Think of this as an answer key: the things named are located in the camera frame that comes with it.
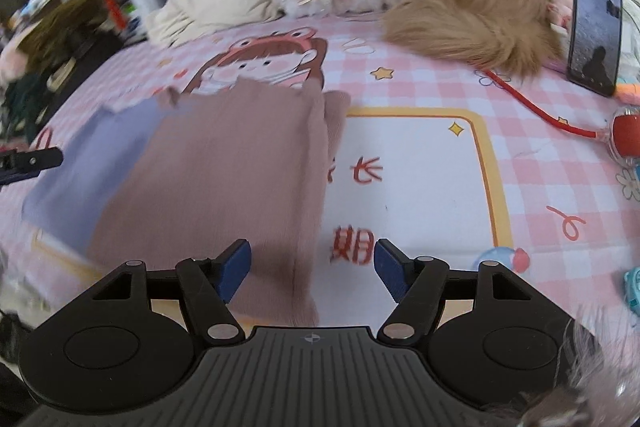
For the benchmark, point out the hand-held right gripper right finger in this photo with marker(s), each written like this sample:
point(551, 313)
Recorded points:
point(392, 274)

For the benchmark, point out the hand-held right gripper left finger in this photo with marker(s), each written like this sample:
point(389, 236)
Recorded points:
point(235, 269)

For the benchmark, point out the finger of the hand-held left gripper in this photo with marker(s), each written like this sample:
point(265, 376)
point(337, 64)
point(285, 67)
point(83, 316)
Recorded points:
point(30, 159)

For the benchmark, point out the purple and mauve sweater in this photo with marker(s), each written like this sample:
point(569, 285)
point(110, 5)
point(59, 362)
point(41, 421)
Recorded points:
point(225, 167)

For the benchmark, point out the dark green cloth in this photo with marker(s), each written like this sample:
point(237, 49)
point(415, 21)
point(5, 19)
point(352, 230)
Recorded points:
point(20, 104)

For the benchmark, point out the pink checked desk mat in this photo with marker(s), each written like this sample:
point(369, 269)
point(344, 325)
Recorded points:
point(425, 187)

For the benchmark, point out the black flat case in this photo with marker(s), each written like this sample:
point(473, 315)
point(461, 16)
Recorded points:
point(87, 57)

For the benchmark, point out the olive green cloth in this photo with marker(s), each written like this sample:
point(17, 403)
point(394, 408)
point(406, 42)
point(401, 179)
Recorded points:
point(60, 32)

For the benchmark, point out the red tassel ornament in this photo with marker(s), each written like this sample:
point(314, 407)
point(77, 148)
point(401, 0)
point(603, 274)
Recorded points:
point(112, 11)

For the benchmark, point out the grey fluffy fur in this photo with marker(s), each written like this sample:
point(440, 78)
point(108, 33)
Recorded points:
point(590, 357)

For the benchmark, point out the small teal toy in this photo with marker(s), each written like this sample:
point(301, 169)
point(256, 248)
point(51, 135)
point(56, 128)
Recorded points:
point(633, 287)

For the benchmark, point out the red ball with clear shell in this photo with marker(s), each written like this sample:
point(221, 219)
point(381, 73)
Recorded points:
point(627, 129)

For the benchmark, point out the black smartphone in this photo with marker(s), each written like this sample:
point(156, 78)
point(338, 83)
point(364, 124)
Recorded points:
point(595, 32)

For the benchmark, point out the small pink pig plush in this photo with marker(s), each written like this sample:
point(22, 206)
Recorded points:
point(562, 6)

